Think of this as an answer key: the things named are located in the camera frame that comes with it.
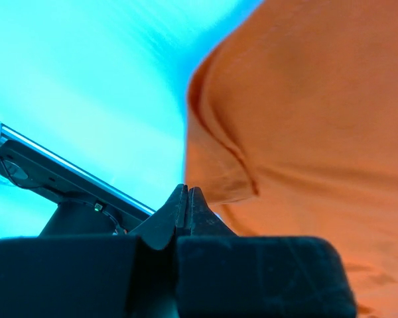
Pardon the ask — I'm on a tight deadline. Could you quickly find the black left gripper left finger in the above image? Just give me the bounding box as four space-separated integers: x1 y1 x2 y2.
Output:
0 185 188 317

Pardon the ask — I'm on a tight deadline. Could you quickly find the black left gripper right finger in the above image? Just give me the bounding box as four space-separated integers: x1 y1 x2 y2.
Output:
176 187 357 317

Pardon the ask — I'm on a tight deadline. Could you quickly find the orange t shirt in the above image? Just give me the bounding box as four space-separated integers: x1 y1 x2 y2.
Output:
185 1 398 317

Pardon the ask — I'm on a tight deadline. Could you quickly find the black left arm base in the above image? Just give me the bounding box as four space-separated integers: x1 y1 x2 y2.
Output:
0 140 149 237

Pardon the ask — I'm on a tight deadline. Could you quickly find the aluminium table edge rail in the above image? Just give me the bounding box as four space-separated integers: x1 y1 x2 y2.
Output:
0 122 155 221

